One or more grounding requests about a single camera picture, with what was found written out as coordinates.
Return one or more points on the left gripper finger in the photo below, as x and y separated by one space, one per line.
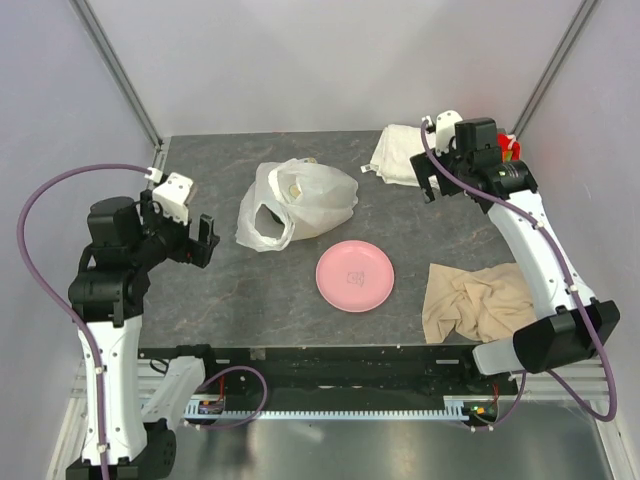
205 231
200 251

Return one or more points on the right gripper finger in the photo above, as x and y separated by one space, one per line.
424 170
444 188

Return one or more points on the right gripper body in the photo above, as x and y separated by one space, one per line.
455 163

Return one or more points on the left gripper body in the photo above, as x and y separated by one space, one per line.
162 235

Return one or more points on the white plastic bag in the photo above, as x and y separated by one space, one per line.
294 200

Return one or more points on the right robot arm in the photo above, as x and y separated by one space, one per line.
570 322

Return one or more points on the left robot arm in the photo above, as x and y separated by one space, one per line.
126 438

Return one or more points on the white folded towel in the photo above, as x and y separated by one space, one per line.
390 160

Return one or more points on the rainbow coloured cloth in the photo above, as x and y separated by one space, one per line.
510 147

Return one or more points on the beige cloth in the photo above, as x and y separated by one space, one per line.
482 306

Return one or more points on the pink plate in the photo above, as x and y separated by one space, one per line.
354 276

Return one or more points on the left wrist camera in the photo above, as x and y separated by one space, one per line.
174 196

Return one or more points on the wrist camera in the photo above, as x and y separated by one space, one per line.
174 196
445 130

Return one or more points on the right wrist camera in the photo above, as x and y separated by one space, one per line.
445 130

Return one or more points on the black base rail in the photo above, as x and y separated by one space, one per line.
445 369

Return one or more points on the grey cable duct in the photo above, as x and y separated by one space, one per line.
453 410

